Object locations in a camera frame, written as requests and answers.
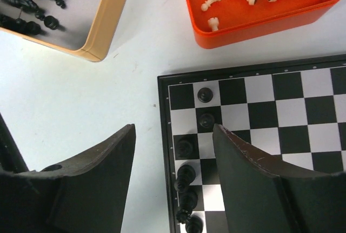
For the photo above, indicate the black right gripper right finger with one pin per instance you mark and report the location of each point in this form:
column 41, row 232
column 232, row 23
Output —
column 263, row 193

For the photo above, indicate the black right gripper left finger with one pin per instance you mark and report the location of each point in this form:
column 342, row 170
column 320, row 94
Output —
column 84, row 193

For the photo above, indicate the black chess piece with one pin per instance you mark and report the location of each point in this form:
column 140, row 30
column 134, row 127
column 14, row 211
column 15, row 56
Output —
column 185, row 176
column 187, row 202
column 194, row 225
column 184, row 148

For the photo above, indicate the black pawn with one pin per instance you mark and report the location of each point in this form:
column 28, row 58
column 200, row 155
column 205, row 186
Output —
column 205, row 95
column 206, row 120

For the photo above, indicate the pile of black chess pieces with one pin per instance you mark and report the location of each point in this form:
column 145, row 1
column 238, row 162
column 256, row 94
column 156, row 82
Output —
column 30, row 28

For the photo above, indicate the black and white chessboard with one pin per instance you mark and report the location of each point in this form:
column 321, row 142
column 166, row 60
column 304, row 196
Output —
column 293, row 110

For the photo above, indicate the red plastic tray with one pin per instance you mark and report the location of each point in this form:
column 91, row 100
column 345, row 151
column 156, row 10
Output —
column 262, row 29

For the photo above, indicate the gold metal tin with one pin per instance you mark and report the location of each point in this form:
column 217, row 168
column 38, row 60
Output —
column 89, row 26

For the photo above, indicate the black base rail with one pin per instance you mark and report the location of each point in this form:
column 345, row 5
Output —
column 11, row 158

